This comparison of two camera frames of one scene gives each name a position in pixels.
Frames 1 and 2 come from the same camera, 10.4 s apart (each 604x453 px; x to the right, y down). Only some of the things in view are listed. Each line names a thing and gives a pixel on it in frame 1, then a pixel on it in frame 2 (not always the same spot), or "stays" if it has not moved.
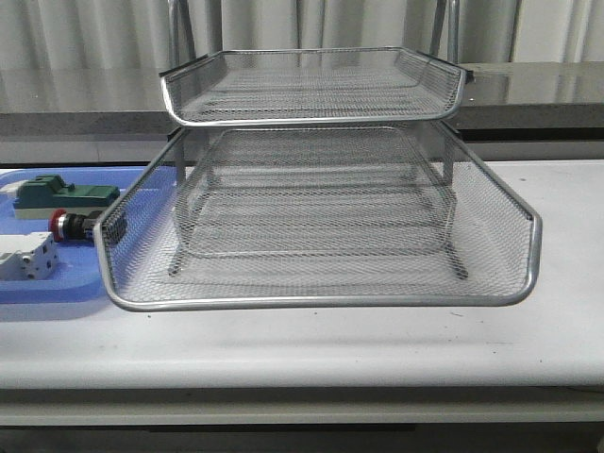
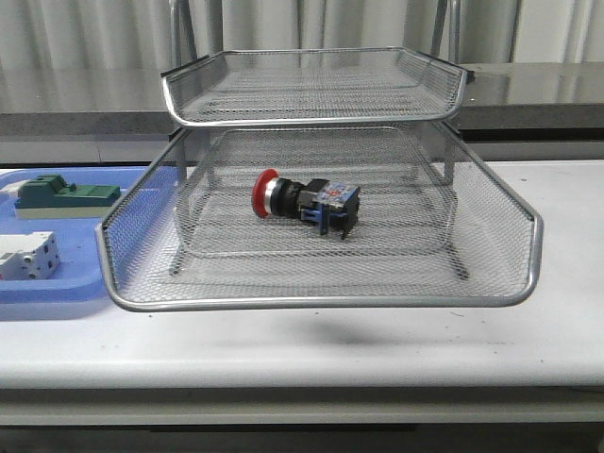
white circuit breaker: (27, 257) stays
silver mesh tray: (315, 216) stays
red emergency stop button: (73, 226) -> (328, 205)
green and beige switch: (37, 198) stays
